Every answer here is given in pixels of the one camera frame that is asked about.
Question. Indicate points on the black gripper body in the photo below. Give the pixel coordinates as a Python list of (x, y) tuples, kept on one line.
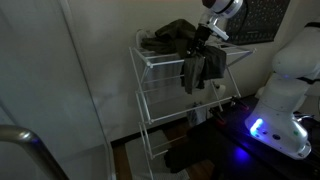
[(200, 37)]

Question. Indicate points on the olive green pants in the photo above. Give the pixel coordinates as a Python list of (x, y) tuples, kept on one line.
[(170, 33)]

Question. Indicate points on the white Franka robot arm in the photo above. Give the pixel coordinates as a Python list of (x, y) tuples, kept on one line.
[(286, 100)]

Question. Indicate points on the dark grey garment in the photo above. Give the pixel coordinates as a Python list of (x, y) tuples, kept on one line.
[(216, 63)]

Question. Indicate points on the white toilet paper roll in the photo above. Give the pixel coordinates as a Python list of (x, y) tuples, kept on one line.
[(220, 90)]

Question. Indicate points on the white cloth on rack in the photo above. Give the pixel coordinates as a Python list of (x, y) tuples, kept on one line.
[(196, 115)]

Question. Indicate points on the grey bath mat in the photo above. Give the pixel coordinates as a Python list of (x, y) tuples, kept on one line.
[(143, 156)]

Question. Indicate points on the chrome handrail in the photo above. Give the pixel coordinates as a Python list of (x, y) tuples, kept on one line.
[(30, 143)]

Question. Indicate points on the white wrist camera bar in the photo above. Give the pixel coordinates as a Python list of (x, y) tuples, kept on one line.
[(218, 30)]

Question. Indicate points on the dark wall poster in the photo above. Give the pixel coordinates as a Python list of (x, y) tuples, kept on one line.
[(263, 23)]

